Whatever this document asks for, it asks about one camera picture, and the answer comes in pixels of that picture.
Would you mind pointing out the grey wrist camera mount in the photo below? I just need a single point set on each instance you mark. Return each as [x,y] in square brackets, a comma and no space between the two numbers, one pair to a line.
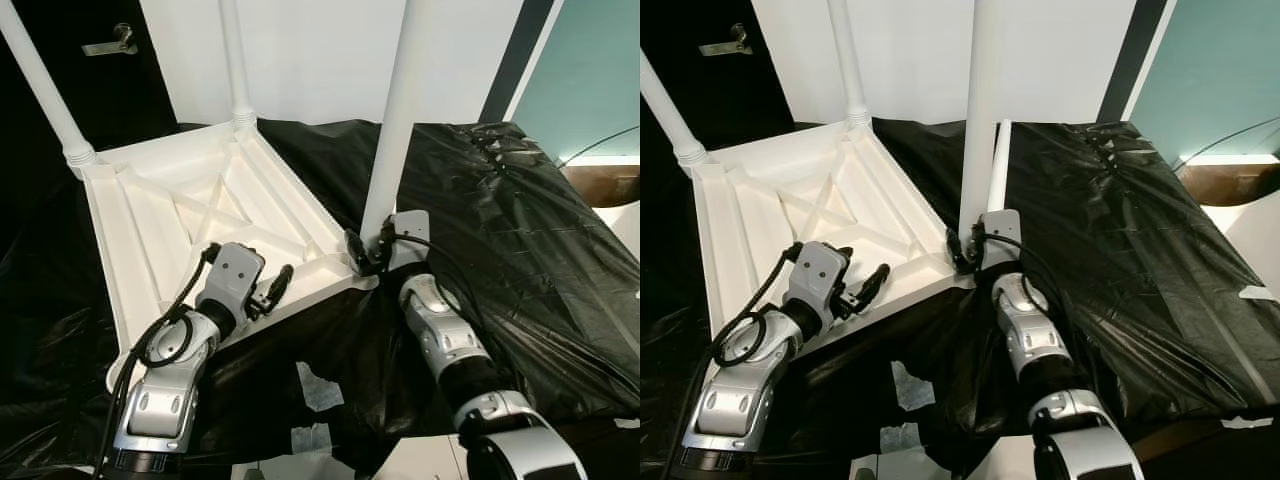
[1002,228]
[238,270]
[410,228]
[820,270]

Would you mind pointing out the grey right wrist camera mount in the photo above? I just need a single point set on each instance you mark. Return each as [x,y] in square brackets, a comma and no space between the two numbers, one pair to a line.
[1002,228]
[410,228]

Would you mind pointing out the brown wooden table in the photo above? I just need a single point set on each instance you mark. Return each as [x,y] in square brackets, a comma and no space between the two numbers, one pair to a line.
[605,185]
[1235,185]

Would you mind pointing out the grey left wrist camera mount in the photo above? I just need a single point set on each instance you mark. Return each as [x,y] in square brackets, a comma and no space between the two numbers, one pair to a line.
[238,270]
[820,270]

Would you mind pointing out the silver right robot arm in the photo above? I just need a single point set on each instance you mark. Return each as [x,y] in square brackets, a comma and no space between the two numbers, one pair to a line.
[1030,335]
[440,330]

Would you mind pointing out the black plastic sheet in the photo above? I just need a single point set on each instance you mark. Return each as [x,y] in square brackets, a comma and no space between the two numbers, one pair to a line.
[540,300]
[1160,300]

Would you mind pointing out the teal glass panel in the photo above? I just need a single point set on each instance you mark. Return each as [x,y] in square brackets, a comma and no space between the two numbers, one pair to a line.
[1215,65]
[595,65]

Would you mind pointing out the dark door frame post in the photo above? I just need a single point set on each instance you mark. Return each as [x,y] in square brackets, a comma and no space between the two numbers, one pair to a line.
[520,55]
[1135,55]

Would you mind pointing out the black door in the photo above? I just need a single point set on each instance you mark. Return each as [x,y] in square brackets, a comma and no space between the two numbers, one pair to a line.
[110,100]
[730,100]

